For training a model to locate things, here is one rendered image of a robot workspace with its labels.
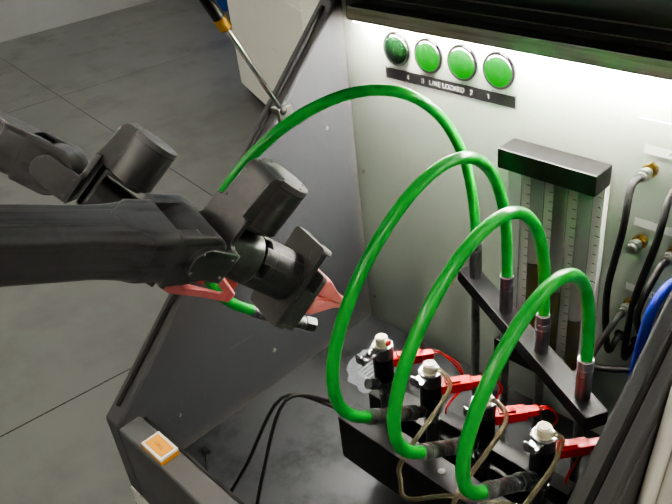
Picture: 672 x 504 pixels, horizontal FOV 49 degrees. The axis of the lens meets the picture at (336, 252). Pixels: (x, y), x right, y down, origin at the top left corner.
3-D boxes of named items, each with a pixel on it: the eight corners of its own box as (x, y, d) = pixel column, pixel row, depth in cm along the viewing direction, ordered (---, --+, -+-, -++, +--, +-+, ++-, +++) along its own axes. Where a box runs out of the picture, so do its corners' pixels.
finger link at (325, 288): (372, 299, 86) (315, 273, 80) (338, 350, 87) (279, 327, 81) (342, 272, 91) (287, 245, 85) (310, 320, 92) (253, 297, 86)
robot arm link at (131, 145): (49, 168, 92) (22, 173, 83) (103, 93, 90) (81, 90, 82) (129, 227, 93) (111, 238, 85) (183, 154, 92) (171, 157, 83)
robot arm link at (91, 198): (76, 205, 90) (65, 213, 85) (109, 159, 90) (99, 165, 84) (124, 238, 92) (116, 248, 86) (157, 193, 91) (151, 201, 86)
